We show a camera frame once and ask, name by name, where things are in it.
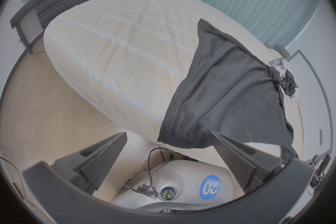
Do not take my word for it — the black T-shirt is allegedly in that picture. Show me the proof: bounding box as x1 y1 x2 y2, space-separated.
157 18 300 163

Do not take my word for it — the pile of clothes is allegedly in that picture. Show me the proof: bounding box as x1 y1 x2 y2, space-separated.
268 58 300 100

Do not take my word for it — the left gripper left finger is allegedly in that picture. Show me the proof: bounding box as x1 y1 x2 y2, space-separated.
54 132 128 195

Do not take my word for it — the black cable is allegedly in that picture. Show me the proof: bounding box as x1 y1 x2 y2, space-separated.
147 148 175 193

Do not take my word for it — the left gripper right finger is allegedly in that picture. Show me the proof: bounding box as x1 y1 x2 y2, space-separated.
210 131 283 190

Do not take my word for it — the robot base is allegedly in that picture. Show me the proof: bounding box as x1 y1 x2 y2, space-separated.
110 159 234 214

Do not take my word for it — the bed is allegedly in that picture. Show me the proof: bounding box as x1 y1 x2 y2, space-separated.
43 0 332 163

